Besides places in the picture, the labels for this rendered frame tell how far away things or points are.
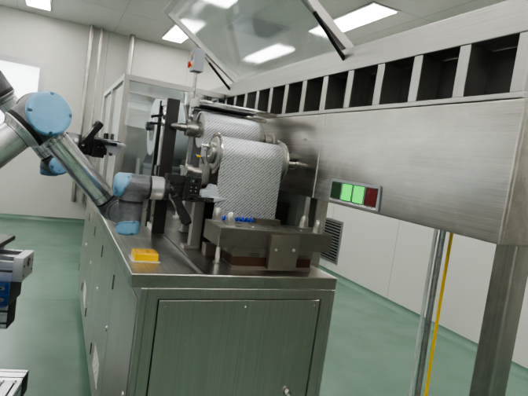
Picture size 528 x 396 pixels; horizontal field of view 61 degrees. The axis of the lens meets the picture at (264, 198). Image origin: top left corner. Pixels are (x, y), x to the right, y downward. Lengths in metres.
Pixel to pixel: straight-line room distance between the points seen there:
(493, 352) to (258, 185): 0.87
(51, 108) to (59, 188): 5.76
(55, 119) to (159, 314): 0.59
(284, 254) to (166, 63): 6.03
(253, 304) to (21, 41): 6.14
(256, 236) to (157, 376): 0.49
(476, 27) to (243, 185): 0.85
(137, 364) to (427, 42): 1.16
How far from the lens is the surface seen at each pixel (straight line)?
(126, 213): 1.45
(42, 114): 1.31
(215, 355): 1.42
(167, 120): 1.83
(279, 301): 1.43
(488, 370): 1.28
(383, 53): 1.42
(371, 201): 1.32
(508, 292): 1.22
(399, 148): 1.27
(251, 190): 1.59
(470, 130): 1.12
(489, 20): 1.18
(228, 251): 1.44
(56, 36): 7.14
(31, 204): 7.09
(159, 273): 1.28
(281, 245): 1.42
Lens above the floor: 1.24
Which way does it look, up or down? 4 degrees down
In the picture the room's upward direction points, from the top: 8 degrees clockwise
